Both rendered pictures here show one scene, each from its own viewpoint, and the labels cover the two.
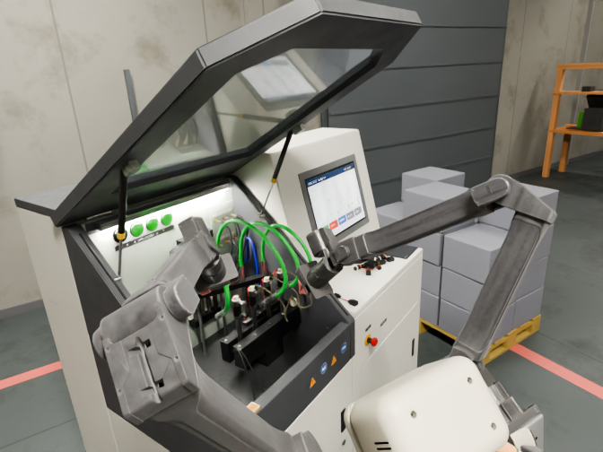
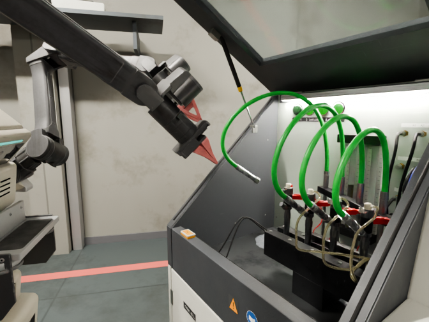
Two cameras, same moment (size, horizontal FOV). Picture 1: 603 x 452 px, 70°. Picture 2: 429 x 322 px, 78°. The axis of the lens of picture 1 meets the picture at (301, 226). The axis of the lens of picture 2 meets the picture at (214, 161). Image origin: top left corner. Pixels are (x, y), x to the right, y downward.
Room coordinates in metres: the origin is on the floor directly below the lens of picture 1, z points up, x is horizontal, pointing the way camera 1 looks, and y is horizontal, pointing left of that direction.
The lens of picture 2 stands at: (1.33, -0.61, 1.34)
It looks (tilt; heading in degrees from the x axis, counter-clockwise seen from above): 9 degrees down; 109
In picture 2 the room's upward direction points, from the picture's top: straight up
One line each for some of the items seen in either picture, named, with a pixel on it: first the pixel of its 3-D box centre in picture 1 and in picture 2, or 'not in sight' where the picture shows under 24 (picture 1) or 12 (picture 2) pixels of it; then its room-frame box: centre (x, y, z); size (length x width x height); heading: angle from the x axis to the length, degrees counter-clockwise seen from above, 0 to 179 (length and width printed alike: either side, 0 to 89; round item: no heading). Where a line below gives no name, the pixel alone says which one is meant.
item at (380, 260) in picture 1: (374, 261); not in sight; (1.79, -0.32, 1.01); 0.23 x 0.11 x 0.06; 144
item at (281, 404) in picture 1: (297, 388); (227, 291); (1.14, 0.04, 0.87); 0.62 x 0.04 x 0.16; 144
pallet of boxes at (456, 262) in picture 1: (451, 254); not in sight; (2.89, -1.09, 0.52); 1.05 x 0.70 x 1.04; 33
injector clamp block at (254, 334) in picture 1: (264, 338); (318, 271); (1.38, 0.16, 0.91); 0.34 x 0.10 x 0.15; 144
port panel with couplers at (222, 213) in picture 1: (227, 240); (415, 167); (1.63, 0.30, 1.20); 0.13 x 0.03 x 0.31; 144
